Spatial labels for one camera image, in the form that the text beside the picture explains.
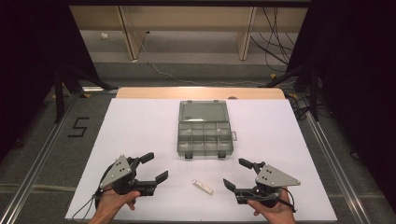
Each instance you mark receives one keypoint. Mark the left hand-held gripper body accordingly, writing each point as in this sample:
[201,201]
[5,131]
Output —
[120,172]

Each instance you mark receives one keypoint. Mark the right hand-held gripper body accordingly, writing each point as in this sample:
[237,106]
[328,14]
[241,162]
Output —
[274,179]

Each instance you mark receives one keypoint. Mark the small white rectangular bar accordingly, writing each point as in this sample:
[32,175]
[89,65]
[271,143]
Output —
[202,187]

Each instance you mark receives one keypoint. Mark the clear grey compartment box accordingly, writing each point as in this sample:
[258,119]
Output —
[204,137]

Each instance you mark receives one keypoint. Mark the person's left hand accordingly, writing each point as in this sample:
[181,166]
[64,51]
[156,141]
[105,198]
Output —
[113,202]

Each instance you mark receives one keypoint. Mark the person's right hand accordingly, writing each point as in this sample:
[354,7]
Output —
[278,211]

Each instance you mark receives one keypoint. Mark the white table mat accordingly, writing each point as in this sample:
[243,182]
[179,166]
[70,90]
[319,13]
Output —
[140,130]

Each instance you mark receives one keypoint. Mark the black metal stand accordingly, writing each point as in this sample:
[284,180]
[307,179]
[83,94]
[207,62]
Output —
[58,93]
[313,93]

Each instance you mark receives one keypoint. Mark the small white floor object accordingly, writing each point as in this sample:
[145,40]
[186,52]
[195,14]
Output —
[104,36]

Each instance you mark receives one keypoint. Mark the black curtain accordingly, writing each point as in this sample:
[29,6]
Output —
[358,62]
[28,46]

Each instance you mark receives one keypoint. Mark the light wooden shelf unit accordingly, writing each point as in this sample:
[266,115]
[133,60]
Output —
[186,18]

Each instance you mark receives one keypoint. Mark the aluminium floor rail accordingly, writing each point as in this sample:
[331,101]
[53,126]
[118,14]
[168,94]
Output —
[336,168]
[37,161]

